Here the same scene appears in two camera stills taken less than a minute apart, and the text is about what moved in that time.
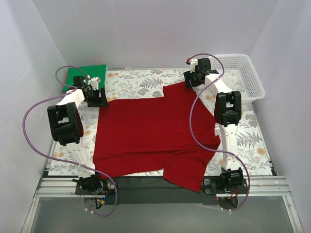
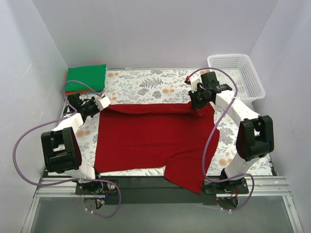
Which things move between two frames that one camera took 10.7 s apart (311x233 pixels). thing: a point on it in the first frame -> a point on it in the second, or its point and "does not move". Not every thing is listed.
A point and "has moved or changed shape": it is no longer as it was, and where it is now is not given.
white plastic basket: x=237 y=72 does not move
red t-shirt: x=171 y=135 has moved or changed shape
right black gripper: x=188 y=79 -> x=197 y=101
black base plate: x=155 y=191 does not move
